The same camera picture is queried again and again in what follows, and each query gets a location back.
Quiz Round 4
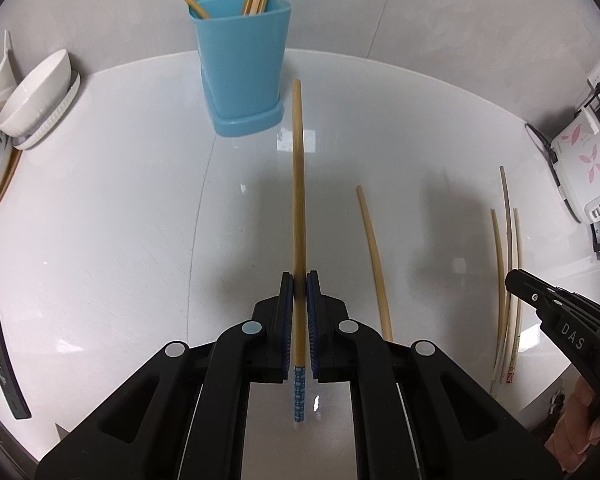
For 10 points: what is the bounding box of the white slanted ceramic holder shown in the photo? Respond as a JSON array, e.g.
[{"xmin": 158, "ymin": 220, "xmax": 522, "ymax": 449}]
[{"xmin": 0, "ymin": 52, "xmax": 18, "ymax": 109}]

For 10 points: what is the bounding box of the black power cable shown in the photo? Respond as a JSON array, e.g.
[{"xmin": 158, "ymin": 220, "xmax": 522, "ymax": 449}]
[{"xmin": 525, "ymin": 122, "xmax": 557, "ymax": 167}]

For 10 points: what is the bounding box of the white ribbed plate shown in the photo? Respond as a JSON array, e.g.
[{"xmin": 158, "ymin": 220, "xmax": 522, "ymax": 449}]
[{"xmin": 12, "ymin": 71, "xmax": 81, "ymax": 151}]

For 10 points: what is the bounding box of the person's right hand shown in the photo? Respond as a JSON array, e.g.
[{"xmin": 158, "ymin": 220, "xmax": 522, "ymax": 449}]
[{"xmin": 545, "ymin": 372, "xmax": 600, "ymax": 471}]

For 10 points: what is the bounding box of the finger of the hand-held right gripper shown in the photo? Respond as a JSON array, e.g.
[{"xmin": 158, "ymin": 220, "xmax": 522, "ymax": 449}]
[{"xmin": 505, "ymin": 269, "xmax": 566, "ymax": 328}]

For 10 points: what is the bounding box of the wooden chopstick white end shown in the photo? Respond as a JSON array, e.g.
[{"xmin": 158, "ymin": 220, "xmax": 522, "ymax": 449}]
[{"xmin": 356, "ymin": 185, "xmax": 394, "ymax": 342}]

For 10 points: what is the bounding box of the blue plastic utensil holder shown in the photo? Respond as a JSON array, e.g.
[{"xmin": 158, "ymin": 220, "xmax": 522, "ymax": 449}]
[{"xmin": 187, "ymin": 0, "xmax": 293, "ymax": 138}]

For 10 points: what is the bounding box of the white floral rice cooker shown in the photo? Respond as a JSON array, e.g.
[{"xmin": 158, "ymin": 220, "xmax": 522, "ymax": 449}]
[{"xmin": 550, "ymin": 107, "xmax": 600, "ymax": 224}]

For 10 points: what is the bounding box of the large white bowl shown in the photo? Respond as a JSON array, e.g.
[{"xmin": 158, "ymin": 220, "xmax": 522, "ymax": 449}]
[{"xmin": 0, "ymin": 49, "xmax": 73, "ymax": 137}]

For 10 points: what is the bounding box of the black remote control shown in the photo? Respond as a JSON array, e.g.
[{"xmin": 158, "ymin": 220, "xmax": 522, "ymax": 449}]
[{"xmin": 0, "ymin": 309, "xmax": 32, "ymax": 420}]

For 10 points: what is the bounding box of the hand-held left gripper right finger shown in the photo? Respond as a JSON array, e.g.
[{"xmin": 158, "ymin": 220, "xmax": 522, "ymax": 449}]
[{"xmin": 307, "ymin": 271, "xmax": 566, "ymax": 480}]

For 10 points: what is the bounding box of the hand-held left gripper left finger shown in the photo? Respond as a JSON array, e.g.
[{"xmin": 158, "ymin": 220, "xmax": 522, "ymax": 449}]
[{"xmin": 35, "ymin": 271, "xmax": 295, "ymax": 480}]

